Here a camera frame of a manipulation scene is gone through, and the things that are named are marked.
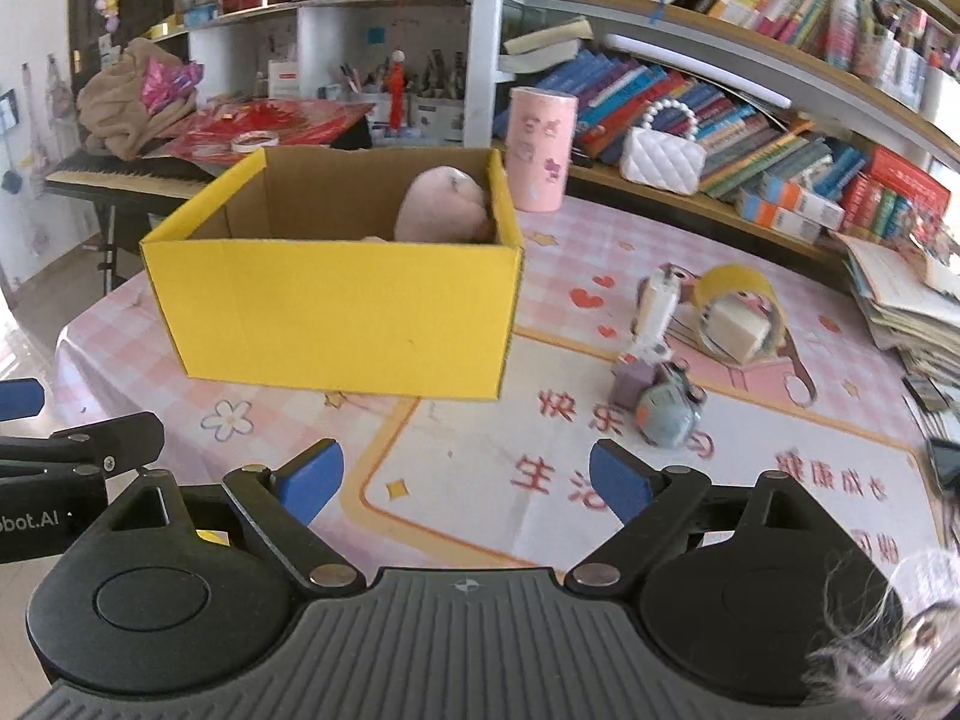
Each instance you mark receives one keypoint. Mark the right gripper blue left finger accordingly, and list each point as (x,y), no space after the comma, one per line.
(276,507)

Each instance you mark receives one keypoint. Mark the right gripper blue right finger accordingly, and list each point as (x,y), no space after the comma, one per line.
(655,507)

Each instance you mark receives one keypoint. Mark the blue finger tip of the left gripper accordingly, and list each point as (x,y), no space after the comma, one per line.
(21,398)

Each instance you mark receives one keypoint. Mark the grey blue small toy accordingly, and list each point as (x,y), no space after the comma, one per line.
(663,403)

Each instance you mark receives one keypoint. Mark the yellow packing tape roll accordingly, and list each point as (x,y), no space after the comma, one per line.
(737,315)

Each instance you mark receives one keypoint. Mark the pink plush pig toy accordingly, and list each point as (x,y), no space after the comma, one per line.
(442,205)

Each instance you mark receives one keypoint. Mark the pink printed table mat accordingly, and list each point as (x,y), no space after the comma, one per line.
(493,483)

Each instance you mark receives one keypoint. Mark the white rectangular charger block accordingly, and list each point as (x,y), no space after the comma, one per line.
(658,297)

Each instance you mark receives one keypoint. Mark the black electric piano keyboard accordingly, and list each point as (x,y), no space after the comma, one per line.
(156,177)

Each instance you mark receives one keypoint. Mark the yellow cardboard box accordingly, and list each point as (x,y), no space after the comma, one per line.
(284,272)

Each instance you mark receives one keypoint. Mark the black smartphone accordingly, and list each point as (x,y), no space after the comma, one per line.
(924,392)

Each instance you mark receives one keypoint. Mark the beige crumpled cloth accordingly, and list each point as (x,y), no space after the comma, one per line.
(136,99)

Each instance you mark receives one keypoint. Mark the orange white box lower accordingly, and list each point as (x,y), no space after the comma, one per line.
(771,216)

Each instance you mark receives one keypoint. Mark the orange white box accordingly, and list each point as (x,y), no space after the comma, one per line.
(771,216)
(800,200)

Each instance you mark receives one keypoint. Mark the stack of papers and notebooks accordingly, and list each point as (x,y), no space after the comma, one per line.
(909,298)

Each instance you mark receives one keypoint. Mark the orange white box upper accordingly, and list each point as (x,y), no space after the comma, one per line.
(800,200)

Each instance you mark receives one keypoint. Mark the white quilted pearl handbag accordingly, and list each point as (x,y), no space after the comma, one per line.
(671,163)

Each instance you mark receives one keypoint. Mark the white tape roll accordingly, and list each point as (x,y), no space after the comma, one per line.
(249,142)

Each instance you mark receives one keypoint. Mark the row of lower shelf books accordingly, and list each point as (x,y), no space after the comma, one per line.
(743,144)

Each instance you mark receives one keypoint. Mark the pink cylindrical cup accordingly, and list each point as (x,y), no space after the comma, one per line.
(538,144)

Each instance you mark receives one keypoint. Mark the red dictionary book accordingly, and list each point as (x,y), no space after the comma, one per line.
(891,170)

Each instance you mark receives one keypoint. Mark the orange red figurine bottle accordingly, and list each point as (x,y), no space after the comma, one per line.
(395,85)

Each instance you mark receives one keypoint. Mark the white shelf unit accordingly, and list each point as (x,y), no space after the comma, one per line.
(330,33)

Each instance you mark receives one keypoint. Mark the fuzzy keychain pompom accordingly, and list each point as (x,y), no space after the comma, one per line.
(900,660)

